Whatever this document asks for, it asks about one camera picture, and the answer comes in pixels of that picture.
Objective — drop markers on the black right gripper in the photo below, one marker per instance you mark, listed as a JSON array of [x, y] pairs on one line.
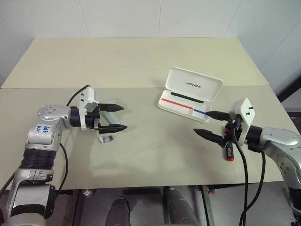
[[231, 135]]

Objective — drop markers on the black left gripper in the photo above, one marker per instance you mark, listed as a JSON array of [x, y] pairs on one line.
[[91, 120]]

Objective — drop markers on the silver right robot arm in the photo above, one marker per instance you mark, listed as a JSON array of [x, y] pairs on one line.
[[279, 141]]

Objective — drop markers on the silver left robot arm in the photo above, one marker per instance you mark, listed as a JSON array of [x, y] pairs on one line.
[[47, 131]]

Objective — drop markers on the white hinged pencil case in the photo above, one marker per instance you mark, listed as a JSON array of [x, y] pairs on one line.
[[190, 94]]

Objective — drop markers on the pale green eraser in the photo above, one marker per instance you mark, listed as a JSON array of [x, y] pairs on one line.
[[112, 118]]

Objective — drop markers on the blue pen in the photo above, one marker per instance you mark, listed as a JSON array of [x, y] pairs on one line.
[[200, 111]]

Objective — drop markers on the black marker with red cap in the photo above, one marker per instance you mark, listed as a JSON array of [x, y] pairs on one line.
[[230, 154]]

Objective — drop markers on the black pen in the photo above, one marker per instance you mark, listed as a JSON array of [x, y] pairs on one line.
[[187, 97]]

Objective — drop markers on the red pen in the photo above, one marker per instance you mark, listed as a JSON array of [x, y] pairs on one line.
[[176, 103]]

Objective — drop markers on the small crumpled wrapper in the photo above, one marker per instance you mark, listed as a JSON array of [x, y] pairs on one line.
[[87, 193]]

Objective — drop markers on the metal table leg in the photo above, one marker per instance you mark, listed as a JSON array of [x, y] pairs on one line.
[[206, 204]]

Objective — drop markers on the dark rounded shape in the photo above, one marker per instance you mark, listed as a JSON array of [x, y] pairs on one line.
[[177, 207], [120, 210]]

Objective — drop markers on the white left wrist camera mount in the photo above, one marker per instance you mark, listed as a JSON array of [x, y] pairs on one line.
[[88, 94]]

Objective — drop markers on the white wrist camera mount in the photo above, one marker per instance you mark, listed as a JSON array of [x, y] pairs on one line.
[[245, 113], [88, 94]]

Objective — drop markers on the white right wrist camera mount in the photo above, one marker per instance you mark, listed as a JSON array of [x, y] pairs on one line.
[[245, 113]]

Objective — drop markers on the black metal frame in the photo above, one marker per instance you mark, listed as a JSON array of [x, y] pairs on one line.
[[290, 89]]

